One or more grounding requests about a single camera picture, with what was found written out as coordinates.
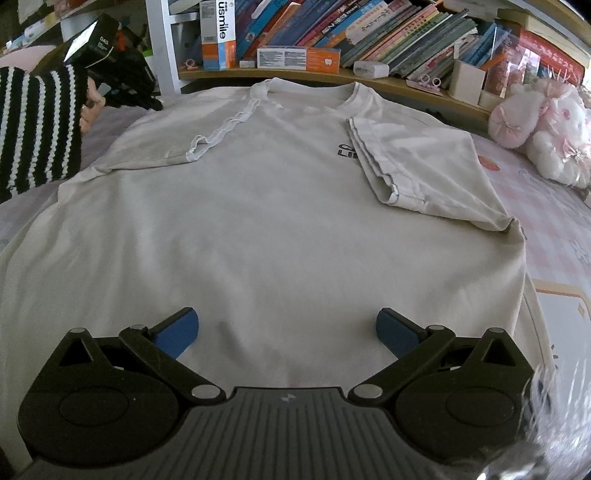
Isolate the person's left forearm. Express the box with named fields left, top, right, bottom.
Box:
left=0, top=65, right=88, bottom=204

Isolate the flat orange white box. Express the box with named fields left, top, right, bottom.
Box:
left=256, top=46, right=342, bottom=73

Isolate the white pen holder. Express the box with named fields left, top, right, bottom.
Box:
left=450, top=60, right=485, bottom=104

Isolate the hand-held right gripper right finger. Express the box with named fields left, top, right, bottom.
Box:
left=348, top=308, right=522, bottom=403

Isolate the small white case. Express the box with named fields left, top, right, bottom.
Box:
left=353, top=60, right=391, bottom=78

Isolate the cream printed t-shirt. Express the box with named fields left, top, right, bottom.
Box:
left=0, top=78, right=555, bottom=398

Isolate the red book box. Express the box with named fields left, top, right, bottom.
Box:
left=519, top=28, right=591, bottom=86

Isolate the row of colourful books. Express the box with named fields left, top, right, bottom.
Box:
left=233, top=0, right=509, bottom=80

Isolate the white fluffy trim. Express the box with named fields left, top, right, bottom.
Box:
left=480, top=360, right=591, bottom=480

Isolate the person's left hand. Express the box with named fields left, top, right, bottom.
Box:
left=79, top=76, right=114, bottom=136

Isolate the tall blue orange white box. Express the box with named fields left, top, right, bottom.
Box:
left=199, top=0, right=237, bottom=71

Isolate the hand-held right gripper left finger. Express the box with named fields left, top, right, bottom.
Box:
left=55, top=307, right=227, bottom=403

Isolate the pink cushion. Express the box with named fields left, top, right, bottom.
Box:
left=0, top=45, right=58, bottom=75

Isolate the white pink plush bunny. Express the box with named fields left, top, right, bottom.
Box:
left=488, top=78, right=591, bottom=189

